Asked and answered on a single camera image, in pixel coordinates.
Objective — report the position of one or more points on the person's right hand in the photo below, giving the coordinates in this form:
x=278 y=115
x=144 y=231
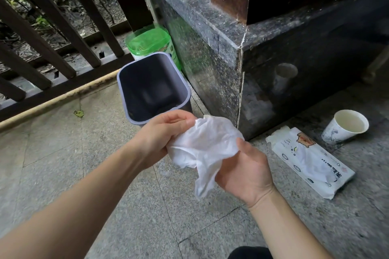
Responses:
x=249 y=177

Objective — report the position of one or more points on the person's black trousers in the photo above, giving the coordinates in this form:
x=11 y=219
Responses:
x=250 y=253

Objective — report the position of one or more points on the person's left hand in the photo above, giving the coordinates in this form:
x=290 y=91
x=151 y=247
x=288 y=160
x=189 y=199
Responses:
x=155 y=140

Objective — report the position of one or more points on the dark wooden railing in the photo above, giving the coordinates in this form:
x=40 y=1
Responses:
x=63 y=85

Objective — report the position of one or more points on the person's right forearm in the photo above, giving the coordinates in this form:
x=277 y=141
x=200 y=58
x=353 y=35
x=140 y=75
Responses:
x=288 y=231

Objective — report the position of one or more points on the white paper cup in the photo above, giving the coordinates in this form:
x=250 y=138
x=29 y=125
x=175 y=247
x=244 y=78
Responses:
x=334 y=134

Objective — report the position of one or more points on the grey plastic waste bin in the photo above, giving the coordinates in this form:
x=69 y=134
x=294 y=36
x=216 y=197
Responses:
x=152 y=88

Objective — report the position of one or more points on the white wet wipe pack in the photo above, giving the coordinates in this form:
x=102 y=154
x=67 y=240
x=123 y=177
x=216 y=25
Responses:
x=310 y=161

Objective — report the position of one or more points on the yellow fallen leaf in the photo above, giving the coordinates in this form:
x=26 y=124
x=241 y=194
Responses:
x=79 y=113

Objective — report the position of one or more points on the beige pipe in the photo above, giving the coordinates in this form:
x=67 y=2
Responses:
x=60 y=98

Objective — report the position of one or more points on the person's left forearm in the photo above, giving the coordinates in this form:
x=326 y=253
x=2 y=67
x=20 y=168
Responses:
x=76 y=210

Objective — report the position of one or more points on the green detergent bottle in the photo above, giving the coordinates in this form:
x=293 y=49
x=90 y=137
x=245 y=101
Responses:
x=149 y=40

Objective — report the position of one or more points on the white wet wipe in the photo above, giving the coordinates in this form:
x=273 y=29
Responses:
x=206 y=143

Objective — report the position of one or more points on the dark granite pillar base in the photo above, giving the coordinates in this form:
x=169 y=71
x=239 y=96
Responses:
x=209 y=49

